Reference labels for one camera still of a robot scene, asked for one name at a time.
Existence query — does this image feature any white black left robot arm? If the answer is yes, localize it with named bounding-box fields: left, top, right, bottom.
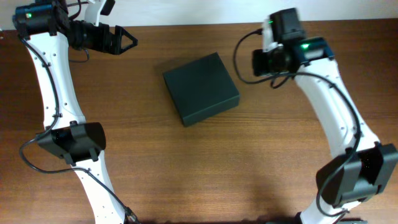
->
left=12, top=0, right=138, bottom=223

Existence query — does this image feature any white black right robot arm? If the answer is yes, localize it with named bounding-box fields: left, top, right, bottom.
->
left=252, top=8, right=397, bottom=223

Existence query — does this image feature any black gift box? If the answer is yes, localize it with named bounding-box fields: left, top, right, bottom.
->
left=163, top=52, right=240, bottom=127

